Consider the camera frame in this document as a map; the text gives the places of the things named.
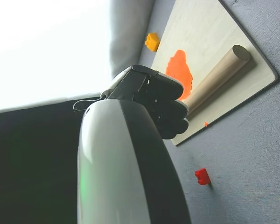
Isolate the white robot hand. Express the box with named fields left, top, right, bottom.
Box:
left=0, top=64, right=192, bottom=224

